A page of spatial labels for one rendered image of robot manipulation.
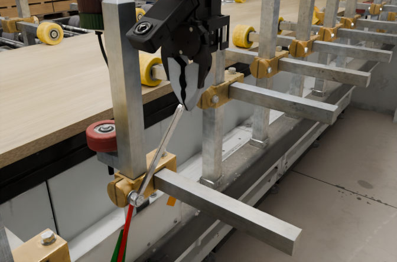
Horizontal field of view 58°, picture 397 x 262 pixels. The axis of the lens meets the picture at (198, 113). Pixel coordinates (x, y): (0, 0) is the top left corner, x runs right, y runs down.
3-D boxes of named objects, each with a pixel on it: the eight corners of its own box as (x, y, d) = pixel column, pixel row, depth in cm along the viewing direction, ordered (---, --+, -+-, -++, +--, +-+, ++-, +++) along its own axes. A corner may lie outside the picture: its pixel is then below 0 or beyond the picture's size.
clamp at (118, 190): (177, 176, 72) (176, 154, 70) (127, 212, 62) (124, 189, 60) (156, 167, 75) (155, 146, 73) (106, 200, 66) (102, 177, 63)
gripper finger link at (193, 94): (219, 105, 62) (221, 53, 58) (198, 117, 57) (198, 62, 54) (204, 101, 63) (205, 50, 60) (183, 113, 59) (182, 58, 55)
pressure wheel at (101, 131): (137, 171, 78) (134, 124, 73) (109, 189, 72) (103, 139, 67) (113, 159, 82) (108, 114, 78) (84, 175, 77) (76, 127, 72)
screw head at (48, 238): (59, 239, 54) (58, 232, 53) (46, 247, 52) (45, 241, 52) (51, 232, 55) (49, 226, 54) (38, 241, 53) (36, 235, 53)
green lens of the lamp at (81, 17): (127, 24, 57) (126, 10, 56) (97, 30, 53) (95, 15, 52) (103, 20, 61) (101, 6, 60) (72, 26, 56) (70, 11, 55)
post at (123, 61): (152, 243, 73) (134, -6, 52) (140, 254, 70) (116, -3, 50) (140, 235, 75) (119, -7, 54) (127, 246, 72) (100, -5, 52)
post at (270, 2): (266, 156, 111) (280, -8, 90) (260, 160, 108) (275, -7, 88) (256, 152, 113) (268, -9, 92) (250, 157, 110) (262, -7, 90)
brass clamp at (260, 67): (289, 68, 104) (290, 51, 102) (267, 81, 94) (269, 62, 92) (269, 64, 107) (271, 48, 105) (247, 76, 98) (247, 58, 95)
